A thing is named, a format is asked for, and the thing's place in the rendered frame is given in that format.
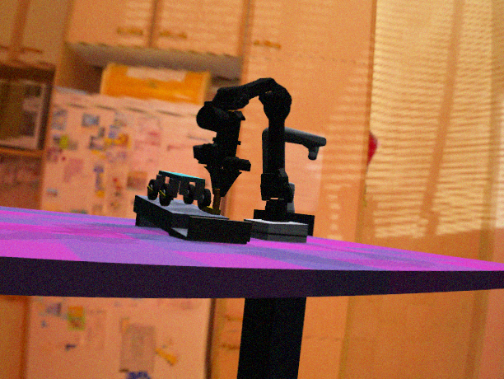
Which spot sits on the yellow wheel chock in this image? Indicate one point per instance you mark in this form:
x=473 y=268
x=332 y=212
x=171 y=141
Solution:
x=215 y=204

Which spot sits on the cyan wheeled trolley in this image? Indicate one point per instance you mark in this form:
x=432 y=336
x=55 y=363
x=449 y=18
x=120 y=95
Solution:
x=169 y=191

